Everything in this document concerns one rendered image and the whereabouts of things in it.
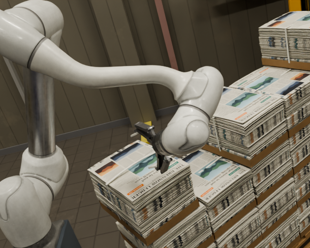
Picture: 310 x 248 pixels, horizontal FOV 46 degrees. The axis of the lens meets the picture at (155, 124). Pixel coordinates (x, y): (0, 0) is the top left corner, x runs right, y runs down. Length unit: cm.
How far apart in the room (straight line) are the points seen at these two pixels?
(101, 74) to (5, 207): 56
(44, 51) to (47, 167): 53
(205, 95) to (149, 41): 307
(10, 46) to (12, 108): 361
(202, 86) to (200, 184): 74
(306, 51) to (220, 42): 225
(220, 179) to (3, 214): 93
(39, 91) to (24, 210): 40
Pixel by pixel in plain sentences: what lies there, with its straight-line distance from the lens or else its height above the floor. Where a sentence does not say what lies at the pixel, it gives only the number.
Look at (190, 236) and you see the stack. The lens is 164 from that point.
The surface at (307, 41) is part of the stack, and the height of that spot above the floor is 123.
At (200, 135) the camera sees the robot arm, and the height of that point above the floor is 137.
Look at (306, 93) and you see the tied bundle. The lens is 198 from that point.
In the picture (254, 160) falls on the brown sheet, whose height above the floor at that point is 86.
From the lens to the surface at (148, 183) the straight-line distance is 141.
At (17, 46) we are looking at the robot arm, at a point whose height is 171.
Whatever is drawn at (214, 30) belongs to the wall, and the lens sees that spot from 417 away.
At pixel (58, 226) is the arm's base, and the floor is 102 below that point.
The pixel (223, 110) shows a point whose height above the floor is 107.
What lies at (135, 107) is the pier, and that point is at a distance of 422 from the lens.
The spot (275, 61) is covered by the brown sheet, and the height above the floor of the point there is 110.
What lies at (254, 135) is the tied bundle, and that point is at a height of 98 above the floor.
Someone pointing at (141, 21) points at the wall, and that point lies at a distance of 407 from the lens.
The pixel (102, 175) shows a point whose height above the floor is 106.
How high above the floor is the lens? 186
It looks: 26 degrees down
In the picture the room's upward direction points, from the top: 16 degrees counter-clockwise
